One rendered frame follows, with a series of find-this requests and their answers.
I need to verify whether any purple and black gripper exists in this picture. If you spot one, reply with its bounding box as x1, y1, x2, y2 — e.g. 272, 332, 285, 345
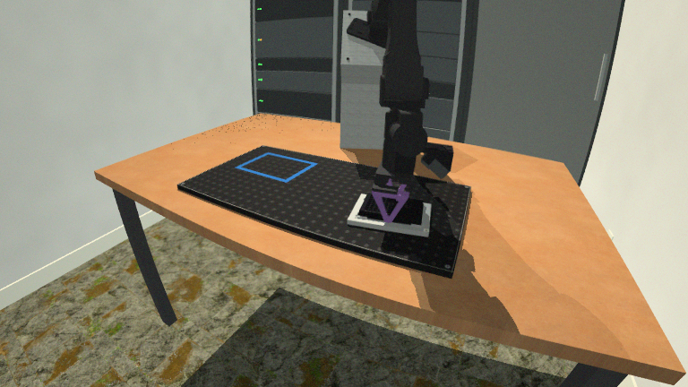
372, 139, 413, 223

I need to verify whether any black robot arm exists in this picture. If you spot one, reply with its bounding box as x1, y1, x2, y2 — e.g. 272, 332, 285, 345
347, 0, 453, 179

